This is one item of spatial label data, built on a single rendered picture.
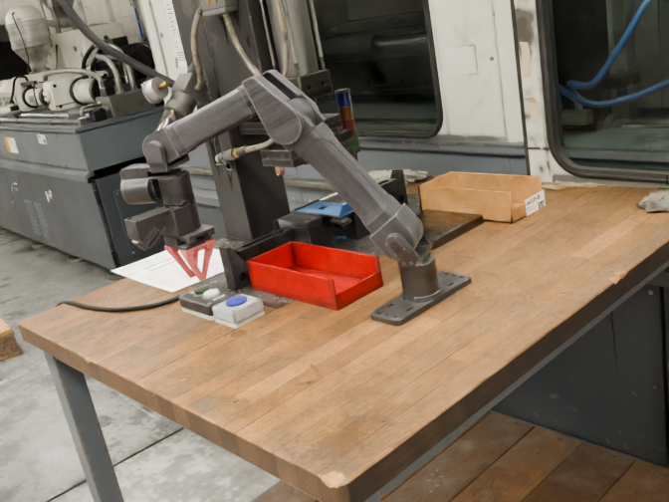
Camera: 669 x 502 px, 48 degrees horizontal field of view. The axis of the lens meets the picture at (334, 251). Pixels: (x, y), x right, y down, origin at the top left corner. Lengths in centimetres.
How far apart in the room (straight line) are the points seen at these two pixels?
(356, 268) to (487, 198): 37
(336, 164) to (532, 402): 129
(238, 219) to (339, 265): 44
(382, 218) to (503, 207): 45
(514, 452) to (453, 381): 106
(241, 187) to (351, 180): 58
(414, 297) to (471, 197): 46
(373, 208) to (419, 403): 37
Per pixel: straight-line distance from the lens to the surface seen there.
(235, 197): 180
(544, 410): 232
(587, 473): 201
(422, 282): 126
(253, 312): 135
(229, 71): 169
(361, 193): 124
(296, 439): 98
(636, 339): 202
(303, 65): 156
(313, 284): 134
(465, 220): 162
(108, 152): 464
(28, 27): 591
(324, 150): 123
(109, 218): 467
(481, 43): 206
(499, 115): 207
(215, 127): 131
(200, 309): 141
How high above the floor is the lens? 141
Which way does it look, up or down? 18 degrees down
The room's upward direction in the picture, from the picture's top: 11 degrees counter-clockwise
